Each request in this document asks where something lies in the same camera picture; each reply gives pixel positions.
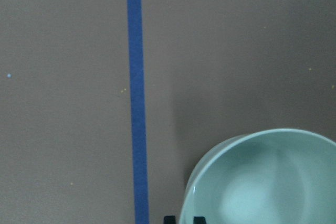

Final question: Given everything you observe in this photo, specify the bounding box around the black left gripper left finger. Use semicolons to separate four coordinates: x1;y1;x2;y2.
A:
163;216;176;224

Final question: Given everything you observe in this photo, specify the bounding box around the pale green ceramic bowl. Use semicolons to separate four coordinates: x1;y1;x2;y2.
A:
179;129;335;223

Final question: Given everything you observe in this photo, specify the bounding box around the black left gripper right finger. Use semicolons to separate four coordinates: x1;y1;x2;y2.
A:
193;216;206;224

